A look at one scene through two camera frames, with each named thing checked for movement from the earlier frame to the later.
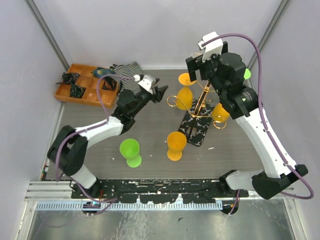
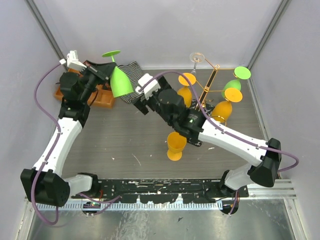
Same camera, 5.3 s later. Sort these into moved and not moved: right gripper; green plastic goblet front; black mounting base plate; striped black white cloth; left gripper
Moved: green plastic goblet front; left gripper; right gripper
Not moved: striped black white cloth; black mounting base plate
